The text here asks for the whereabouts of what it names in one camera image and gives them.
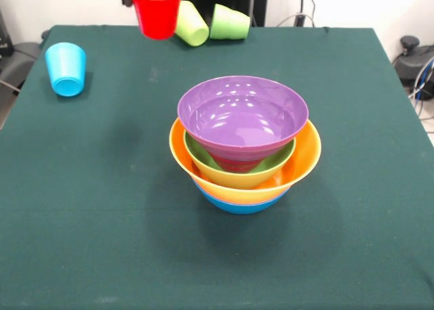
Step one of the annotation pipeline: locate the blue plastic bowl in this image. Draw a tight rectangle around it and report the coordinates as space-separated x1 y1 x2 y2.
195 182 292 216

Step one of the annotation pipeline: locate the magenta plastic bowl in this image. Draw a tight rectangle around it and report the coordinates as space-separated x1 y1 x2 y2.
212 152 266 174

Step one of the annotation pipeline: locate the tangle of cables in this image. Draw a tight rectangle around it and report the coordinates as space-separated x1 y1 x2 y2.
408 60 434 121

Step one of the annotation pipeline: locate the orange plastic bowl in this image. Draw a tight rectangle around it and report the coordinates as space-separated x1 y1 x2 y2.
169 117 323 205

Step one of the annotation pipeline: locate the purple plastic bowl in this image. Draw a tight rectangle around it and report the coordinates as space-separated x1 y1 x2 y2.
176 75 310 162

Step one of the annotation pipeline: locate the green plastic cup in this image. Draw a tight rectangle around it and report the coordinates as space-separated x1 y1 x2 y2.
209 3 252 41

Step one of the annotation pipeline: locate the red plastic cup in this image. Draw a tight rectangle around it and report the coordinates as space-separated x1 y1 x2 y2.
127 0 186 41

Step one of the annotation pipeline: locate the blue plastic cup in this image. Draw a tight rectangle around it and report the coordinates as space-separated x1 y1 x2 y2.
45 42 87 98

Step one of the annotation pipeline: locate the dark green tablecloth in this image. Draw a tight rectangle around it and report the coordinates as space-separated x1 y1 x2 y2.
0 24 434 310

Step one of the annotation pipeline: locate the green plastic bowl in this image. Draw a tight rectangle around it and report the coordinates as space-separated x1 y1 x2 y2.
183 130 297 191

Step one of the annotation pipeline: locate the yellow-green plastic cup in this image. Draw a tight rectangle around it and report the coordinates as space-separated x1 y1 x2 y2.
174 0 210 47

